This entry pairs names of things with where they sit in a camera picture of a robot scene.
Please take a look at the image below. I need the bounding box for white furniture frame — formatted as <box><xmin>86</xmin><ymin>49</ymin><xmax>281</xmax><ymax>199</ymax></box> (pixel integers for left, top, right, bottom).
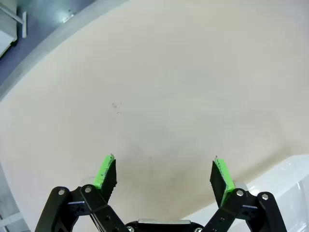
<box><xmin>0</xmin><ymin>0</ymin><xmax>28</xmax><ymax>58</ymax></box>

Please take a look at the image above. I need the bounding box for empty clear plastic container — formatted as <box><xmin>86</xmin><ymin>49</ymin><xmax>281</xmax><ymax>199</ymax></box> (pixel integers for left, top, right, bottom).
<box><xmin>182</xmin><ymin>154</ymin><xmax>309</xmax><ymax>232</ymax></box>

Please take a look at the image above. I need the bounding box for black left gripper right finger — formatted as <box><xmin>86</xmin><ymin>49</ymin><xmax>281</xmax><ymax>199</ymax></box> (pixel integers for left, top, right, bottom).
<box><xmin>204</xmin><ymin>156</ymin><xmax>288</xmax><ymax>232</ymax></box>

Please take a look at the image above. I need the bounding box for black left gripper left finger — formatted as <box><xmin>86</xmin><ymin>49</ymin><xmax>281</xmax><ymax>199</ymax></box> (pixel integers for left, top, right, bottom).
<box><xmin>35</xmin><ymin>154</ymin><xmax>126</xmax><ymax>232</ymax></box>

